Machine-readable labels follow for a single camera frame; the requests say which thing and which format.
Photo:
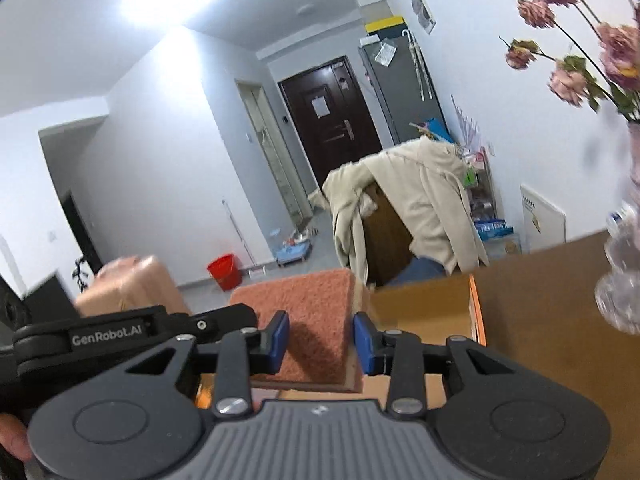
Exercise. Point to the yellow black box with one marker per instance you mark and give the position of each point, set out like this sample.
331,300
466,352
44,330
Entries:
385,25

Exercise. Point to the metal storage rack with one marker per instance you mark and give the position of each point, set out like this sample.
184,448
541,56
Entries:
482,200

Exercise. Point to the white umbrella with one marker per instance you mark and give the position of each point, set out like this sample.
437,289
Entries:
417,60

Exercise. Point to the blue bag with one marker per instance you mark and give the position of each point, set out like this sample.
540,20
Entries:
435,130

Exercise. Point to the beige coat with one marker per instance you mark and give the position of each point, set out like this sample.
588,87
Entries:
435,195

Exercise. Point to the blue jeans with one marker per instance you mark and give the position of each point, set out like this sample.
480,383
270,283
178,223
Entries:
422,269

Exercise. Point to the dark brown door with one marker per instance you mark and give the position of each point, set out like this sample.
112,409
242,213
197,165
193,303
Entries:
320,135

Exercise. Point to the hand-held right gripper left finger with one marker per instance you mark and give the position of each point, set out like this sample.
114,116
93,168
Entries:
280,342

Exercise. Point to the pink suitcase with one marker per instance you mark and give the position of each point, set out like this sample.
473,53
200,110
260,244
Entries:
135,285

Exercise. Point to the brown scouring sponge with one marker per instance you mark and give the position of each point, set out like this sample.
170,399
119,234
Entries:
300,310

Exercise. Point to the orange-edged cardboard box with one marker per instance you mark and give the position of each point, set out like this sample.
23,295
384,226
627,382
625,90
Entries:
420,310

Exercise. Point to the wooden chair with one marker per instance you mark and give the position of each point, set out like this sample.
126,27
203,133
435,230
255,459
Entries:
385,235

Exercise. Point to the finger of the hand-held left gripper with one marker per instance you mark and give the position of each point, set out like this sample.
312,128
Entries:
215,320

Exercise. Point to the person's left hand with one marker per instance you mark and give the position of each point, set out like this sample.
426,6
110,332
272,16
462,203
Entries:
12,440

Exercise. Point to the glass sliding door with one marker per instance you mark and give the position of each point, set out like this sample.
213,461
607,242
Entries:
270,160

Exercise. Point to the grey wall panel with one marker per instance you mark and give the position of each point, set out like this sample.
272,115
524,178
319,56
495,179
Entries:
422,10

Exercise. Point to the dried pink flower bouquet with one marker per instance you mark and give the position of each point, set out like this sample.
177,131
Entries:
615,50

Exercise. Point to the clear plastic bottle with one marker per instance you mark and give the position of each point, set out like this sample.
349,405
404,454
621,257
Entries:
620,285

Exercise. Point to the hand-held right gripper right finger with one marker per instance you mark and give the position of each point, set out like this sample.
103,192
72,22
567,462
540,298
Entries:
362,347

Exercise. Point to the red bucket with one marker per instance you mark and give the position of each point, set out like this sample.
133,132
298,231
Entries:
223,272

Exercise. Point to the grey refrigerator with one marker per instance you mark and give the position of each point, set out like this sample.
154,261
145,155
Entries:
395,95

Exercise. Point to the blue pet tray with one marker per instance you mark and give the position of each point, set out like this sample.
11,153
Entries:
294,252

